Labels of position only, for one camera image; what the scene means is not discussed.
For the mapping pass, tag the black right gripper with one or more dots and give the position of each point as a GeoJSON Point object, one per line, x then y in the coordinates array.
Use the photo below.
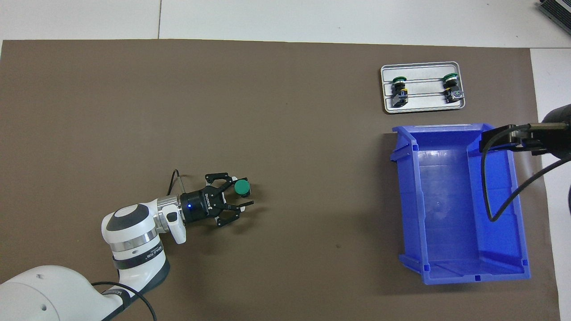
{"type": "Point", "coordinates": [555, 140]}

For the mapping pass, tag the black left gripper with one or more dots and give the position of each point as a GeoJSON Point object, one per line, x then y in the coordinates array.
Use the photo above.
{"type": "Point", "coordinates": [200, 205]}

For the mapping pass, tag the green push button switch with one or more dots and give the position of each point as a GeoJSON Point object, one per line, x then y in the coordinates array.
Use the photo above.
{"type": "Point", "coordinates": [398, 91]}
{"type": "Point", "coordinates": [453, 91]}
{"type": "Point", "coordinates": [242, 187]}

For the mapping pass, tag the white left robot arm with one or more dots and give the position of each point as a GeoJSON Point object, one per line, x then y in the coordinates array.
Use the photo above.
{"type": "Point", "coordinates": [134, 232]}

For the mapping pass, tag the brown table mat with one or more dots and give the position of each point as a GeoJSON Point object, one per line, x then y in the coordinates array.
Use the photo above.
{"type": "Point", "coordinates": [223, 89]}

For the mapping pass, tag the blue plastic storage bin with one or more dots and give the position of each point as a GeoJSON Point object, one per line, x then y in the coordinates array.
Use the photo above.
{"type": "Point", "coordinates": [446, 232]}

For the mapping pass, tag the silver metal tray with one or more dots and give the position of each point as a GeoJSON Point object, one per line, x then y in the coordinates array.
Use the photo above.
{"type": "Point", "coordinates": [421, 69]}

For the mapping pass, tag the grey ribbed device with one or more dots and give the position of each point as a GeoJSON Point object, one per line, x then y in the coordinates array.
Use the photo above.
{"type": "Point", "coordinates": [560, 9]}

